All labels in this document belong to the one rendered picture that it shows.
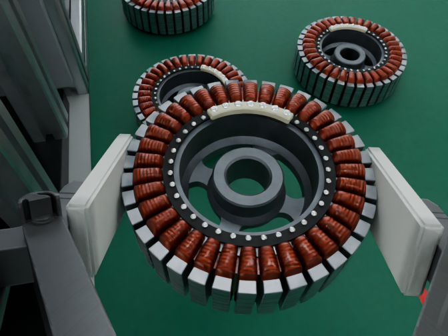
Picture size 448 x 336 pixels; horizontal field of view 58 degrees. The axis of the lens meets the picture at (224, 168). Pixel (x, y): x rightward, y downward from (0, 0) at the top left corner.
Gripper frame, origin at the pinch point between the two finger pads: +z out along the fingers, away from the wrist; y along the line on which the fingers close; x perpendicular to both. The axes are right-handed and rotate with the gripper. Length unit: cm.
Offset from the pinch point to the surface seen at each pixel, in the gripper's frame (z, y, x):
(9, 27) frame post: 11.2, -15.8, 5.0
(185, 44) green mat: 32.1, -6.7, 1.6
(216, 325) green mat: 5.5, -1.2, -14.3
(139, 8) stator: 31.9, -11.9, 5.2
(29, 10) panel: 18.1, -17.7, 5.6
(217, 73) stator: 22.7, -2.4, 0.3
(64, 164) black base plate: 15.6, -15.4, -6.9
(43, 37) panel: 19.5, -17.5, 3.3
